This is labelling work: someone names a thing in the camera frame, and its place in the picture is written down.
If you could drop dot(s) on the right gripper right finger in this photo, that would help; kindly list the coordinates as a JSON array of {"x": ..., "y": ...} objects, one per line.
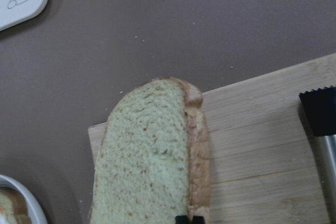
[{"x": 198, "y": 220}]

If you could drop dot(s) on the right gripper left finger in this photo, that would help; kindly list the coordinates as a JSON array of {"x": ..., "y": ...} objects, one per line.
[{"x": 181, "y": 219}]

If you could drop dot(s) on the plain bread slice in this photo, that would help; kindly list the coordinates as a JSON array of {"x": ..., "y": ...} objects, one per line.
[{"x": 153, "y": 163}]

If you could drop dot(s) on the white round plate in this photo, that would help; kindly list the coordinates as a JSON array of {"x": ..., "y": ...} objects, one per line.
[{"x": 18, "y": 204}]

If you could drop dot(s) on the bamboo cutting board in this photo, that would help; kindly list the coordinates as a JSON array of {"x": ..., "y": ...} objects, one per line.
[{"x": 262, "y": 158}]

